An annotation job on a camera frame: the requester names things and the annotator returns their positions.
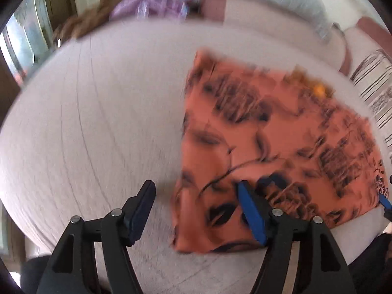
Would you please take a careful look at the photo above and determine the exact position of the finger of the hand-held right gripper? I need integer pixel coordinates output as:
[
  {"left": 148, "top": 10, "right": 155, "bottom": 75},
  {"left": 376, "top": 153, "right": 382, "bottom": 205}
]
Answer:
[{"left": 378, "top": 191, "right": 392, "bottom": 222}]

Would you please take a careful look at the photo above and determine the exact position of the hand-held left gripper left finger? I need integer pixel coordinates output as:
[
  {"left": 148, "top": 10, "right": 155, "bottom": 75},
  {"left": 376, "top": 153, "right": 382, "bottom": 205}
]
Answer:
[{"left": 37, "top": 180, "right": 157, "bottom": 294}]

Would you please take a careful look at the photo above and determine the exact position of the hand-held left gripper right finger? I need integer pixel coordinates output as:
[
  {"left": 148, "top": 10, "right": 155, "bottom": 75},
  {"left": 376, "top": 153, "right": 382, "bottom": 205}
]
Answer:
[{"left": 236, "top": 180, "right": 357, "bottom": 294}]

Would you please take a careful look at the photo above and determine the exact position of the orange floral sweater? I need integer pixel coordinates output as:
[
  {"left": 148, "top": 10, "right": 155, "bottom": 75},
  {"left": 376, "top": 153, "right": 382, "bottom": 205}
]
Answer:
[{"left": 172, "top": 49, "right": 390, "bottom": 255}]

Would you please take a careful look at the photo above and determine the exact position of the person's dark clothing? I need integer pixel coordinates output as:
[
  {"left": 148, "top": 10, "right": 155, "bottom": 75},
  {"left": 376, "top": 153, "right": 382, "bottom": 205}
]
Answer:
[{"left": 347, "top": 232, "right": 392, "bottom": 294}]

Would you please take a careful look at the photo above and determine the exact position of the striped floral cushion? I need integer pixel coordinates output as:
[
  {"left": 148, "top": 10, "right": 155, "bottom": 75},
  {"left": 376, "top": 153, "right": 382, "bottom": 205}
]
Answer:
[{"left": 350, "top": 49, "right": 392, "bottom": 163}]

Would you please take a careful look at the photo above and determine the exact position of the pink sofa backrest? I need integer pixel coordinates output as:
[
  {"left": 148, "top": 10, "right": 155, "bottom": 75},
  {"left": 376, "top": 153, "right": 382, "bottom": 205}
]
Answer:
[{"left": 343, "top": 16, "right": 392, "bottom": 59}]

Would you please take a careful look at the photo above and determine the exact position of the pink bolster cushion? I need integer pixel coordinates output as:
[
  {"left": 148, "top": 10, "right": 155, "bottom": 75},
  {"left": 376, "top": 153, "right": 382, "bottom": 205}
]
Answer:
[{"left": 197, "top": 0, "right": 353, "bottom": 75}]

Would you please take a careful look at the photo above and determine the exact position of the brown garment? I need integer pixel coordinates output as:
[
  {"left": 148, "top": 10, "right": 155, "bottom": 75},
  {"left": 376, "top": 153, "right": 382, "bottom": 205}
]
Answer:
[{"left": 52, "top": 0, "right": 150, "bottom": 47}]

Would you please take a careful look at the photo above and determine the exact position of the stained glass window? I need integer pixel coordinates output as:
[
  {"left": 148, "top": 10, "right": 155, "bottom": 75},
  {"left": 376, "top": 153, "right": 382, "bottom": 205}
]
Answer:
[{"left": 0, "top": 0, "right": 57, "bottom": 88}]

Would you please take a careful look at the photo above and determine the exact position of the purple floral garment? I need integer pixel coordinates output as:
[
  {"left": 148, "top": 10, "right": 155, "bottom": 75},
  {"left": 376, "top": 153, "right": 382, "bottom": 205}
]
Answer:
[{"left": 110, "top": 0, "right": 190, "bottom": 21}]

